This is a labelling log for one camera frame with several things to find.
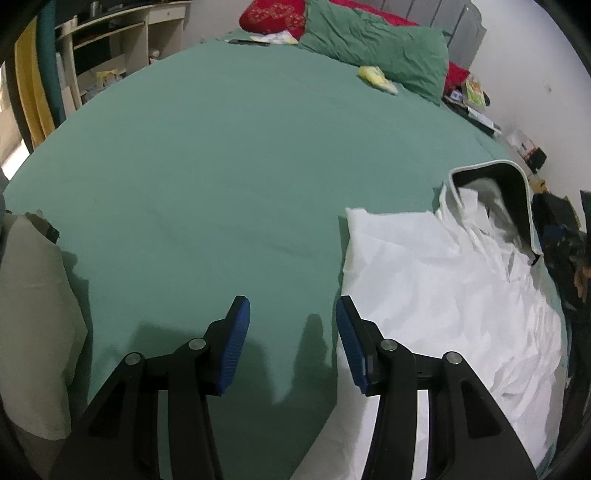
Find beige wooden desk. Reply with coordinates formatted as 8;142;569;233
55;1;190;113

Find green bed sheet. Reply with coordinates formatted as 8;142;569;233
5;38;504;479

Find teal and yellow curtain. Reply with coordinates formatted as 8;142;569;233
7;1;66;152

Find red pillow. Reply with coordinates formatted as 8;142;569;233
238;0;471;96

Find grey padded headboard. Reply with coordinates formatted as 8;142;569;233
366;0;487;70

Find beige folded garment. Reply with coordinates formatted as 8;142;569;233
1;215;87;440

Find black clothes pile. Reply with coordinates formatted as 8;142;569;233
532;192;590;322

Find green pillow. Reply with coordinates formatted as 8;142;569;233
298;1;449;105

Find items on nightstand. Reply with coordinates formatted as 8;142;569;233
443;74;502;137

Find yellow small cloth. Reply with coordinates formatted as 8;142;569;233
358;66;399;95

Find black lined grey jacket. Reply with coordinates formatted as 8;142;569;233
448;159;542;265

